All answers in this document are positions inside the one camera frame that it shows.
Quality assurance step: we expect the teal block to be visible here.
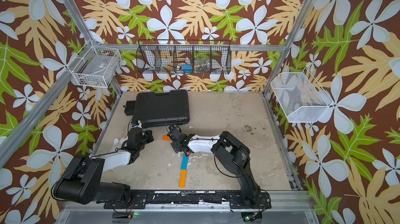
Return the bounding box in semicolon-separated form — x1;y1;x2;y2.
181;154;189;170

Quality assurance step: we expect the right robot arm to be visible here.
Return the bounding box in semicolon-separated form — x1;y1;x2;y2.
167;126;261;208

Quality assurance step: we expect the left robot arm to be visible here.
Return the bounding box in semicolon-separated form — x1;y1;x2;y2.
51;128;154;206

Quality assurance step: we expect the black plastic tool case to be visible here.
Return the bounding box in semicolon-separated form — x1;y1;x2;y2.
125;90;190;129

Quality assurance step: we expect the white work glove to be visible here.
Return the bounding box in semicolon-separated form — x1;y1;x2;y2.
111;137;127;152

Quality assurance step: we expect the blue object in basket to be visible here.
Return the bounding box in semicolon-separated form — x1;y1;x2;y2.
181;64;193;74

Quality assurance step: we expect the white mesh basket right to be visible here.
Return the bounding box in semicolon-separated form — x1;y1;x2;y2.
270;68;333;123

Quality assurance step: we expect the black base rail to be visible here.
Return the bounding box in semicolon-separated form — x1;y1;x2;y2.
104;190;271;210

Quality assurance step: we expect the black wire basket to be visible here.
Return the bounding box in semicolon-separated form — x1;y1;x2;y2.
134;40;232;75

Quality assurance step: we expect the white wire basket left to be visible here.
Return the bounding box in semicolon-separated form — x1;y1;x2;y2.
68;40;121;88

